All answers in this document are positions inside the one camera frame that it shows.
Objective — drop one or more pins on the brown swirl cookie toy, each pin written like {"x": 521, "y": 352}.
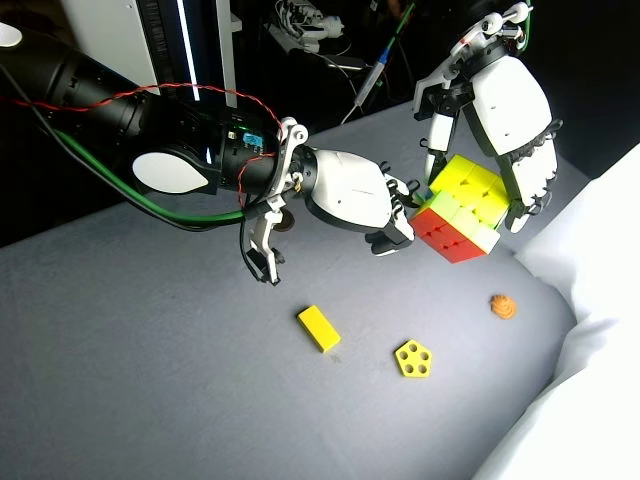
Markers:
{"x": 502, "y": 307}

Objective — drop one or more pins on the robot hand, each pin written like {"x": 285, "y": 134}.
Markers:
{"x": 350, "y": 190}
{"x": 510, "y": 110}

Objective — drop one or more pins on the yellow rectangular block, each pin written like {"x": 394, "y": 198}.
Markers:
{"x": 320, "y": 327}

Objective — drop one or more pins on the white mechanical parts pile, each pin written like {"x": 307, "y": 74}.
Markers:
{"x": 305, "y": 25}

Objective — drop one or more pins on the white backdrop sheet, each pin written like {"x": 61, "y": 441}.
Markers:
{"x": 590, "y": 350}

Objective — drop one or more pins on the Rubik's cube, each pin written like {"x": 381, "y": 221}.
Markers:
{"x": 455, "y": 220}

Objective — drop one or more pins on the yellow pentagon block with holes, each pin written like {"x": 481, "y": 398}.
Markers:
{"x": 412, "y": 367}

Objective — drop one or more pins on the white cabinet with light strip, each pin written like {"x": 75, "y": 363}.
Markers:
{"x": 115, "y": 40}

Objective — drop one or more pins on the grey table cloth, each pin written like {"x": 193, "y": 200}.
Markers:
{"x": 200, "y": 375}

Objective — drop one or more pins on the dark chocolate sandwich cookie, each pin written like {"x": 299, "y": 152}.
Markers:
{"x": 288, "y": 226}

